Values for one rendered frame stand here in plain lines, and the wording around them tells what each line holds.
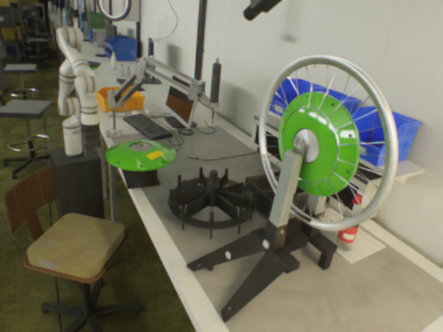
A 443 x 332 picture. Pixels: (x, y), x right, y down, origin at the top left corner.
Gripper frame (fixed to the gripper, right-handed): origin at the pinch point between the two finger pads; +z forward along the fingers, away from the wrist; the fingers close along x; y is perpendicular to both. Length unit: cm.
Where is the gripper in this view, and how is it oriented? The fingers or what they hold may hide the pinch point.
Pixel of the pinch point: (91, 156)
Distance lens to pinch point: 163.1
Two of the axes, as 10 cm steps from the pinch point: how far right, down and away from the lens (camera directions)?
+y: 5.8, 3.8, -7.2
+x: 8.1, -1.6, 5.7
